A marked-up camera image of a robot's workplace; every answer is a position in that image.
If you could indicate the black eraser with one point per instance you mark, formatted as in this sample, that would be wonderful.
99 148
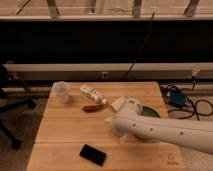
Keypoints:
92 154

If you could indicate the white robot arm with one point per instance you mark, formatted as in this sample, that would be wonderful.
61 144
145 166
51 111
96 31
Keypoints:
192 134

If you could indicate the white sponge block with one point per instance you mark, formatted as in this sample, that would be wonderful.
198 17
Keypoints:
116 105

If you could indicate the brown red marker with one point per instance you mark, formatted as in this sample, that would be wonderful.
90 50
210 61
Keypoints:
92 108

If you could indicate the green bowl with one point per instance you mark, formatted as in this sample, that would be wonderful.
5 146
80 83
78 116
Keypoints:
147 111

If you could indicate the clear plastic cup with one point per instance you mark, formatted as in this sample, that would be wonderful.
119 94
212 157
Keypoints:
61 90

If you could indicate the blue power adapter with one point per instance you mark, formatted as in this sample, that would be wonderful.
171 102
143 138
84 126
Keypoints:
177 98

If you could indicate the wall power outlet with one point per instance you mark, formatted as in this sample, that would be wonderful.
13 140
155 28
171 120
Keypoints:
104 75

